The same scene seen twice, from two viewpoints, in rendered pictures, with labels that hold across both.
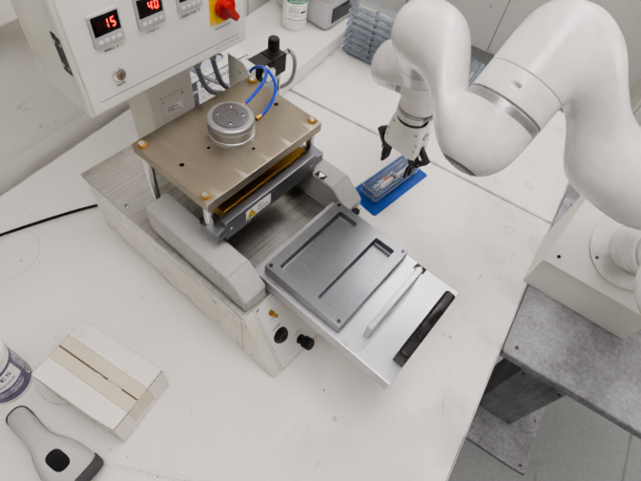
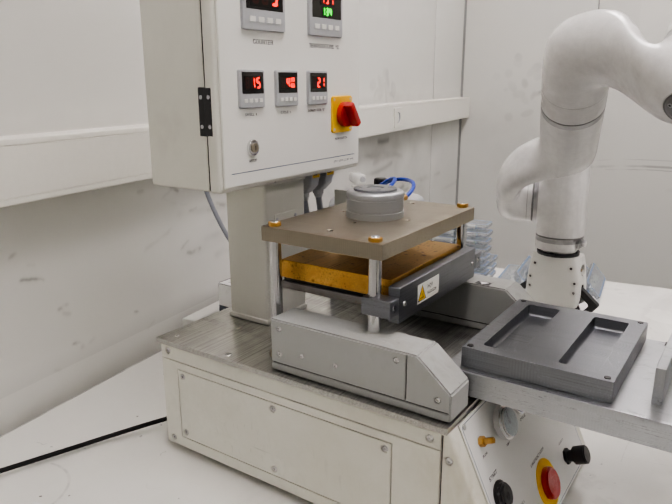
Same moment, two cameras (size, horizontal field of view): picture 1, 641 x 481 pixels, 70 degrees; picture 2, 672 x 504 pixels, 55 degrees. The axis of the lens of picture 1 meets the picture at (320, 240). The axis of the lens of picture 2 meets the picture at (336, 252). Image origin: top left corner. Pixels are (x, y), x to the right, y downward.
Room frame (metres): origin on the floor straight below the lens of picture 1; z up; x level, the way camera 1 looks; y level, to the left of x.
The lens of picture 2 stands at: (-0.30, 0.19, 1.29)
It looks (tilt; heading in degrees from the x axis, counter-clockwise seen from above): 15 degrees down; 3
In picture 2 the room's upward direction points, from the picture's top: straight up
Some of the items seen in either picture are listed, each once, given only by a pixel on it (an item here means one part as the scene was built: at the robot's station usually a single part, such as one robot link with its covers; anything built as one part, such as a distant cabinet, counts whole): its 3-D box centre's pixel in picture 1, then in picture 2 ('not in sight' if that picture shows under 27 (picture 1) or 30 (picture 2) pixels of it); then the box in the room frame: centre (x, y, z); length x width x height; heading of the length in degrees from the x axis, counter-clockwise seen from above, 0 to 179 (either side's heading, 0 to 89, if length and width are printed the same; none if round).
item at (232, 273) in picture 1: (205, 251); (363, 359); (0.41, 0.20, 0.96); 0.25 x 0.05 x 0.07; 59
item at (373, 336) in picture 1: (357, 281); (598, 361); (0.41, -0.08, 0.97); 0.30 x 0.22 x 0.08; 59
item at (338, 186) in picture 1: (310, 172); (462, 298); (0.65, 0.05, 0.96); 0.26 x 0.05 x 0.07; 59
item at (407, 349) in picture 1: (425, 326); not in sight; (0.34, -0.20, 0.99); 0.15 x 0.02 x 0.04; 149
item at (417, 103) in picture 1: (423, 79); (560, 198); (0.87, -0.15, 1.08); 0.09 x 0.08 x 0.13; 75
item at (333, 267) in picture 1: (338, 261); (558, 342); (0.44, -0.04, 0.98); 0.20 x 0.17 x 0.03; 149
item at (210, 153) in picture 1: (228, 129); (363, 228); (0.60, 0.20, 1.08); 0.31 x 0.24 x 0.13; 149
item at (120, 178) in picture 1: (223, 191); (353, 334); (0.59, 0.21, 0.93); 0.46 x 0.35 x 0.01; 59
